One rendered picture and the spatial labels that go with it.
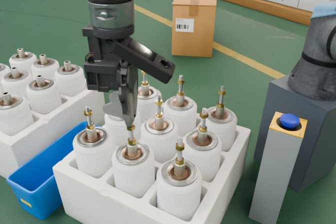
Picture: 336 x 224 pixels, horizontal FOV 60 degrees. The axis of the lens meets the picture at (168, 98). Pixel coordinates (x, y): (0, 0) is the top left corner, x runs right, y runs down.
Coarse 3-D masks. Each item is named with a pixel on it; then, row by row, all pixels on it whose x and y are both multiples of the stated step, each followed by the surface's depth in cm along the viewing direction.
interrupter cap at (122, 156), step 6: (126, 144) 68; (138, 144) 68; (144, 144) 68; (120, 150) 66; (126, 150) 66; (138, 150) 66; (144, 150) 66; (120, 156) 64; (126, 156) 65; (138, 156) 65; (144, 156) 64; (120, 162) 63; (126, 162) 63; (132, 162) 63; (138, 162) 63
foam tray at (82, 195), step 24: (240, 144) 79; (72, 168) 71; (240, 168) 86; (72, 192) 72; (96, 192) 66; (120, 192) 65; (216, 192) 65; (72, 216) 80; (96, 216) 72; (120, 216) 66; (144, 216) 61; (168, 216) 60; (216, 216) 70
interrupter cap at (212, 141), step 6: (192, 132) 71; (210, 132) 71; (186, 138) 69; (192, 138) 70; (210, 138) 70; (216, 138) 69; (192, 144) 68; (198, 144) 68; (204, 144) 68; (210, 144) 68; (216, 144) 68; (204, 150) 66
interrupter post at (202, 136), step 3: (198, 129) 68; (198, 132) 68; (201, 132) 67; (204, 132) 67; (198, 135) 68; (201, 135) 67; (204, 135) 67; (198, 138) 68; (201, 138) 68; (204, 138) 68; (198, 141) 69; (201, 141) 68; (204, 141) 68
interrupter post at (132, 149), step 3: (129, 144) 64; (135, 144) 64; (129, 147) 63; (132, 147) 63; (135, 147) 64; (129, 150) 64; (132, 150) 64; (135, 150) 64; (129, 153) 64; (132, 153) 64; (135, 153) 65; (132, 156) 65
